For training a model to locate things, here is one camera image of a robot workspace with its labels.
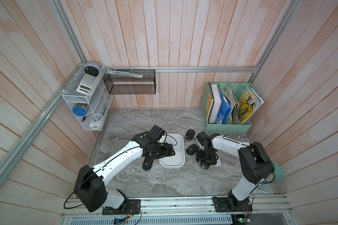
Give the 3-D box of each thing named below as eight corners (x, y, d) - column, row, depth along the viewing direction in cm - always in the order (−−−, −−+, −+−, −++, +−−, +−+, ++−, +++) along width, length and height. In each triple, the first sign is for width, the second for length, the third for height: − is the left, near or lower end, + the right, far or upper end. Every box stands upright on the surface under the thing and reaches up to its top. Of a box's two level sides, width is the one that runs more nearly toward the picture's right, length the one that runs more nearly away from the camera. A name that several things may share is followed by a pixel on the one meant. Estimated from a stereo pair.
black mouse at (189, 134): (183, 136, 104) (183, 134, 102) (189, 130, 108) (190, 128, 106) (189, 141, 102) (190, 139, 99) (195, 134, 105) (196, 132, 103)
